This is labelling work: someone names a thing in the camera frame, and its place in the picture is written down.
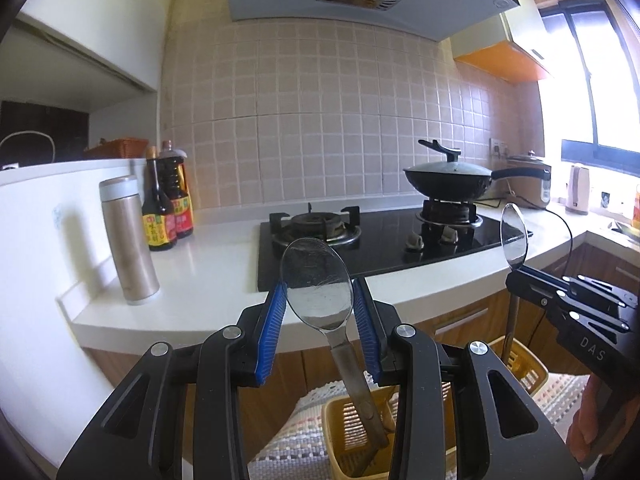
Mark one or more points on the orange liquid bottle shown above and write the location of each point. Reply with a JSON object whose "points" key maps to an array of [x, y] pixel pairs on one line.
{"points": [[636, 207]]}

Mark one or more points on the champagne metal thermos flask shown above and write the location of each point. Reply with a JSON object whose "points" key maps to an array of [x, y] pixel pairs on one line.
{"points": [[129, 240]]}

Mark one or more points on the dark framed window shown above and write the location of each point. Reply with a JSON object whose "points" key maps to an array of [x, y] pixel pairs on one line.
{"points": [[575, 150]]}

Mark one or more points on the orange woven basket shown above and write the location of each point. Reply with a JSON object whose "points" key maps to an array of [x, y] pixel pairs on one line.
{"points": [[120, 147]]}

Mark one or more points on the large dark sauce bottle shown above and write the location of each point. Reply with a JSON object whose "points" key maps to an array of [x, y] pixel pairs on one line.
{"points": [[175, 180]]}

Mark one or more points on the grey range hood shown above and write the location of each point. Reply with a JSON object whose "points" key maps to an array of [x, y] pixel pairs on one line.
{"points": [[280, 0]]}

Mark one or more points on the yellow plastic utensil basket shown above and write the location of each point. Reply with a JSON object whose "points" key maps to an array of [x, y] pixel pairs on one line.
{"points": [[525, 367], [345, 425]]}

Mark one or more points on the black glass gas stove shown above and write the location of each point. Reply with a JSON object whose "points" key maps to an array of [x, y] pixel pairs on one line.
{"points": [[390, 255]]}

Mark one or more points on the slender dark soy sauce bottle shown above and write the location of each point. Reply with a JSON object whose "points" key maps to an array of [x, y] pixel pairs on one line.
{"points": [[157, 200]]}

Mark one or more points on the grey stove knob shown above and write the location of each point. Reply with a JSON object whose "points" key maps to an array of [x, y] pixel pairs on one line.
{"points": [[448, 235], [415, 242]]}

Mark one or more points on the yellow sauce bottle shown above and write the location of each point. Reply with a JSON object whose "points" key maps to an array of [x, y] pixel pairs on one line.
{"points": [[187, 180]]}

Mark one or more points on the dark cabinet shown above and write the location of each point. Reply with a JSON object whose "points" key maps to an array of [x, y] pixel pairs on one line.
{"points": [[60, 125]]}

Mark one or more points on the glass wok lid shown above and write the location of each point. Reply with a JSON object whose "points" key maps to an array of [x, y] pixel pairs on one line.
{"points": [[445, 167]]}

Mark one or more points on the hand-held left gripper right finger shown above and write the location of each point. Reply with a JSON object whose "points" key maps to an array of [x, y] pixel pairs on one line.
{"points": [[367, 330]]}

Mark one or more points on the white wall socket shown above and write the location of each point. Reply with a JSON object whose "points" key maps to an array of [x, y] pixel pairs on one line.
{"points": [[497, 148]]}

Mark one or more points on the person's right hand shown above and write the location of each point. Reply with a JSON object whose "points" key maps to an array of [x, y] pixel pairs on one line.
{"points": [[582, 420]]}

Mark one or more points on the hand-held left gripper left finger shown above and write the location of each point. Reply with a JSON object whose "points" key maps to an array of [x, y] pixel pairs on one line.
{"points": [[270, 330]]}

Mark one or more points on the beige rice cooker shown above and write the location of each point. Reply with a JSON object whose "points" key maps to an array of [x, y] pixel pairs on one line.
{"points": [[530, 185]]}

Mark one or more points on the striped woven floor rug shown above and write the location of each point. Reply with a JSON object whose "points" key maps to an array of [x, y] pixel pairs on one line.
{"points": [[295, 440]]}

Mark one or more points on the black burner pan support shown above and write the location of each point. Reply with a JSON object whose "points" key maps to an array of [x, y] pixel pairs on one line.
{"points": [[447, 210], [315, 225]]}

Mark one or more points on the wooden base cabinets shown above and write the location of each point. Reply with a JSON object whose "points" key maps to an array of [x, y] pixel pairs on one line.
{"points": [[450, 305]]}

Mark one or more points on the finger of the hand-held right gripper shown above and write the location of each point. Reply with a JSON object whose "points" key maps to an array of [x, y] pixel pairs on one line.
{"points": [[530, 287], [545, 277]]}

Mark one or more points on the orange bottomed wall cabinet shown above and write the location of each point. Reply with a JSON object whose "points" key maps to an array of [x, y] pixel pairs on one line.
{"points": [[500, 55]]}

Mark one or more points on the white electric kettle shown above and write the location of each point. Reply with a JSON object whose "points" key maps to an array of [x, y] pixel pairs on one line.
{"points": [[577, 190]]}

